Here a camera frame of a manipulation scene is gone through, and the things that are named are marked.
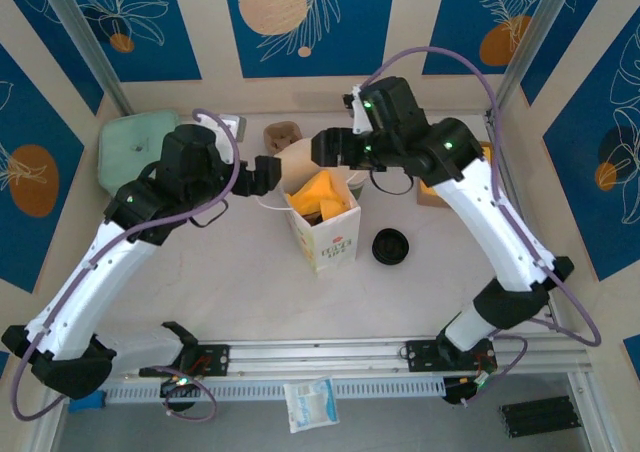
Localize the aluminium corner post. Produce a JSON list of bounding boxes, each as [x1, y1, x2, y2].
[[35, 0, 135, 117], [487, 0, 585, 123]]

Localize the cardboard cup carrier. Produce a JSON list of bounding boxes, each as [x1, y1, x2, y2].
[[263, 120, 305, 157]]

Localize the right gripper thin black cable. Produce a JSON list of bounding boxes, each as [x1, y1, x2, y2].
[[368, 165, 417, 197]]

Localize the printed white paper bag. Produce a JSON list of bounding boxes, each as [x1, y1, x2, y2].
[[255, 138, 374, 277]]

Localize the gripper thin black cable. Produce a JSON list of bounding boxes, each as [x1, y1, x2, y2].
[[368, 165, 417, 197], [189, 199, 230, 227]]

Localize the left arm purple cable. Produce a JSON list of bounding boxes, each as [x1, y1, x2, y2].
[[10, 108, 241, 421]]

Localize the black ribbed bars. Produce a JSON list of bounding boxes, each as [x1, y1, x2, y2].
[[498, 395, 584, 439]]

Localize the aluminium side rail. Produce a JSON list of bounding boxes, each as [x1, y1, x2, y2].
[[483, 114, 566, 334]]

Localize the left gripper thin black cable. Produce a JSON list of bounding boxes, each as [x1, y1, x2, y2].
[[189, 199, 230, 227]]

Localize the white slotted cable duct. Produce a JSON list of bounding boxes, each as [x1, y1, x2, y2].
[[107, 377, 446, 404]]

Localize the cardboard napkin box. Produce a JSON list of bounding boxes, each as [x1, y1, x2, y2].
[[416, 140, 496, 208]]

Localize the mint green lidded container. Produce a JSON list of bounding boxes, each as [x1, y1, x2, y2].
[[97, 110, 181, 198]]

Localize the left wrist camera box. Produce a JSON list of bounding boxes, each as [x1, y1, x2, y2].
[[219, 115, 247, 142]]

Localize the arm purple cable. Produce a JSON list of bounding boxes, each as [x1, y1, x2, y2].
[[360, 46, 602, 408], [10, 108, 241, 421]]

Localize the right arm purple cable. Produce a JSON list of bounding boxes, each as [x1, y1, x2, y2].
[[360, 46, 602, 408]]

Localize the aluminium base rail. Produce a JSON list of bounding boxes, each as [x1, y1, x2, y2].
[[47, 334, 589, 384]]

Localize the aluminium frame strut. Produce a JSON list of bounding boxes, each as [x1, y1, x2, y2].
[[28, 401, 65, 452], [567, 371, 616, 452]]

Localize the white blue plastic packet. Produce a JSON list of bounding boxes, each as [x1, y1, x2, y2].
[[283, 375, 340, 434]]

